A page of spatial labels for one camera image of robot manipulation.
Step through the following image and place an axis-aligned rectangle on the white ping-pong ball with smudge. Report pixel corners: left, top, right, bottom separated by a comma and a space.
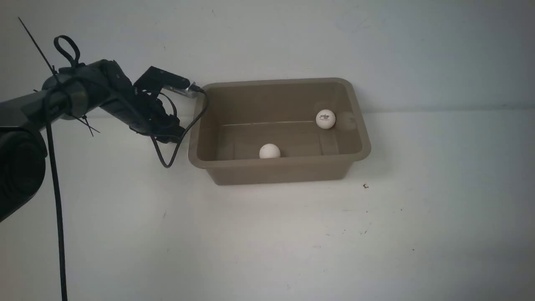
259, 143, 281, 159

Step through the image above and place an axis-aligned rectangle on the white ping-pong ball with logo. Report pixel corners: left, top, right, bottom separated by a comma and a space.
315, 109, 336, 130

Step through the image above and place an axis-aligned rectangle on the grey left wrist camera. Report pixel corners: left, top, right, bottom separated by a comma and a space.
133, 66, 202, 99

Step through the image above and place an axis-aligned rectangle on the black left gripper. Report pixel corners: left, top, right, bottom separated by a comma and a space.
125, 86, 185, 144

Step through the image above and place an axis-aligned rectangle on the tan plastic storage bin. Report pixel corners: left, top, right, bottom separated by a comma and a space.
189, 78, 371, 185

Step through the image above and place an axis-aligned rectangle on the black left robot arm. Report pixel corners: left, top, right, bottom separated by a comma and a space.
0, 59, 191, 220

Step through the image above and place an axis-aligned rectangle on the black left camera cable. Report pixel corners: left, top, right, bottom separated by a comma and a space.
150, 86, 209, 168

